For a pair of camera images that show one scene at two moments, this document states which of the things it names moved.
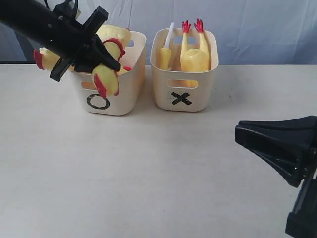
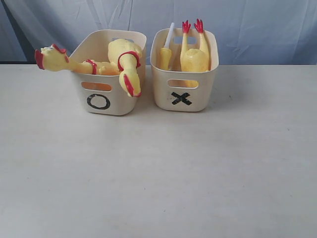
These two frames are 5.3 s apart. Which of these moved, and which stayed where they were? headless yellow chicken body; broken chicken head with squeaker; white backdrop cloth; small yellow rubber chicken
Moved: small yellow rubber chicken
Stayed: white backdrop cloth; broken chicken head with squeaker; headless yellow chicken body
